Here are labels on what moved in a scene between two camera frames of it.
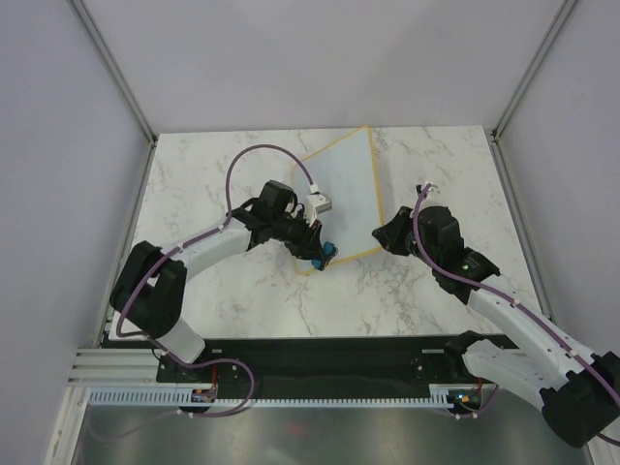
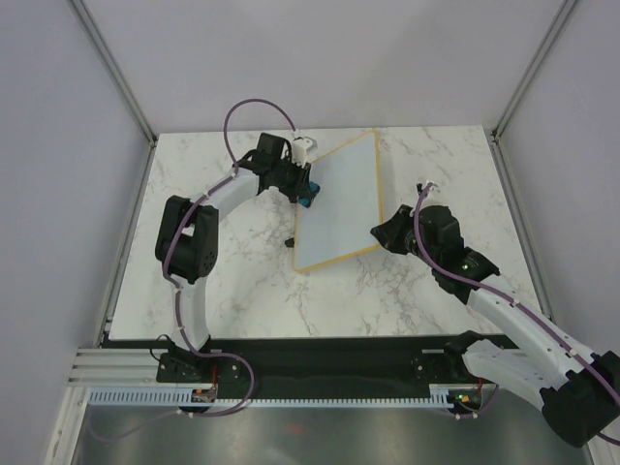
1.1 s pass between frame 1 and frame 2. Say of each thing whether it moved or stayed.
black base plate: stayed
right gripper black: stayed
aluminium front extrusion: stayed
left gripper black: moved
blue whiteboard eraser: moved
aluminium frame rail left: stayed
